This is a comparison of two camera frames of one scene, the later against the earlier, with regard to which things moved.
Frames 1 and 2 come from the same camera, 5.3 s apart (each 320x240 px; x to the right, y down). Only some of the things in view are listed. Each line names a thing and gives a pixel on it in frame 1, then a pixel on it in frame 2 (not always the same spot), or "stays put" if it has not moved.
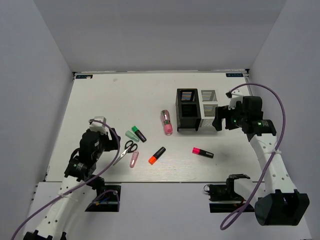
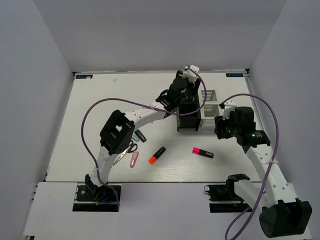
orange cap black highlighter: x=152 y=159 stays put
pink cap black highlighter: x=196 y=150 stays put
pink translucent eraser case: x=134 y=158 stays put
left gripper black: x=112 y=144 -> x=194 y=87
